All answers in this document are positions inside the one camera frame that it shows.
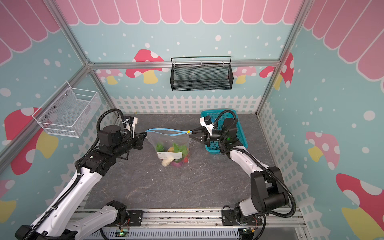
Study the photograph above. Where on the white toy daikon radish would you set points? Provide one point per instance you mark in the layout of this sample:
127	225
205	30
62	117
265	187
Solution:
177	159

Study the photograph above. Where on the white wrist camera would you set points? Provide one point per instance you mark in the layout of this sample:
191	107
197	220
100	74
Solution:
129	120
206	122

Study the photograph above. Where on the teal plastic basket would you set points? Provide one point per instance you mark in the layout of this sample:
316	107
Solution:
214	113

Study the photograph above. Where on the black wire mesh basket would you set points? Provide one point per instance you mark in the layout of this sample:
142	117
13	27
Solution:
209	73

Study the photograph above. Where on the clear zip top bag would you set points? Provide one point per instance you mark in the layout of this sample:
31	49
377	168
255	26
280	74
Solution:
167	137

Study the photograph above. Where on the white wire mesh basket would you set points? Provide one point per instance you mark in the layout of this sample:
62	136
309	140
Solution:
68	111

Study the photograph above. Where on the white perforated cable tray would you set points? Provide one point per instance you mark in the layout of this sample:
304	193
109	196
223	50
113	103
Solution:
172	234

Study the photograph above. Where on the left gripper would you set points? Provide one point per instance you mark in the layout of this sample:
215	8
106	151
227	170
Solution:
139	139

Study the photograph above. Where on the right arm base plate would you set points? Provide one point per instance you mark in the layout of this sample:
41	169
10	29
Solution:
236	218

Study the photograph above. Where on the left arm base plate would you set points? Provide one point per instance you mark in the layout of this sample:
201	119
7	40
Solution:
131	218

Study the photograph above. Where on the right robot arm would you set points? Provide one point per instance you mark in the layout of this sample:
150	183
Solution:
269	194

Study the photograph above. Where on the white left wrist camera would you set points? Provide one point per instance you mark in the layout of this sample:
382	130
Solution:
129	120

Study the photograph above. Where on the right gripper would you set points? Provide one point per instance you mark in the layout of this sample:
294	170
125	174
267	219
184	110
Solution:
205	138

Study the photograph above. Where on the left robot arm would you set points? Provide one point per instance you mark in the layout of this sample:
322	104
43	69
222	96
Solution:
54	223

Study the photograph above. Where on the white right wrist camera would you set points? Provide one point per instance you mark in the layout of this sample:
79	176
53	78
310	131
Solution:
206	122

